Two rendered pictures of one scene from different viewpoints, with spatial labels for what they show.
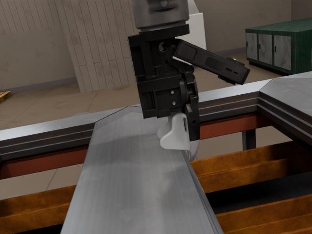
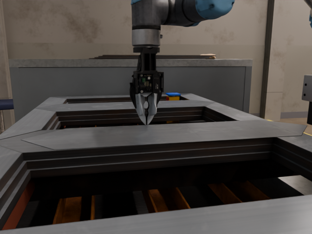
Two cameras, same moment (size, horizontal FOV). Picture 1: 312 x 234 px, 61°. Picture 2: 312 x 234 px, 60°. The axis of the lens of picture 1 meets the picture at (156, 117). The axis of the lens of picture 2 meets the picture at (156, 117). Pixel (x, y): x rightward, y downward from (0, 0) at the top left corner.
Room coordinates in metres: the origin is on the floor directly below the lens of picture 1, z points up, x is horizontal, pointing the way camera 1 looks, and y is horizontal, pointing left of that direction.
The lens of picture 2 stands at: (0.48, 0.70, 1.04)
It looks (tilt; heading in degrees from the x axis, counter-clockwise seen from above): 12 degrees down; 261
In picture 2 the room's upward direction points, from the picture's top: straight up
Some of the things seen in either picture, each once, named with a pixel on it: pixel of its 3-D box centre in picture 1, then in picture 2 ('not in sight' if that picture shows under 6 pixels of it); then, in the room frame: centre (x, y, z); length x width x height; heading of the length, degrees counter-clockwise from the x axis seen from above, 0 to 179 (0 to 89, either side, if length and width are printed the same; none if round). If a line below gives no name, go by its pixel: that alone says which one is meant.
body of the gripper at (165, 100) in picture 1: (164, 71); (147, 70); (0.39, -0.02, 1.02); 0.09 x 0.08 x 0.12; 93
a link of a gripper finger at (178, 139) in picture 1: (178, 140); (152, 109); (0.37, -0.03, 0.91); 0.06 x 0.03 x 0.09; 93
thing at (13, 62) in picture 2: not in sight; (134, 62); (0.34, -1.06, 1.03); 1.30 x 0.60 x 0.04; 3
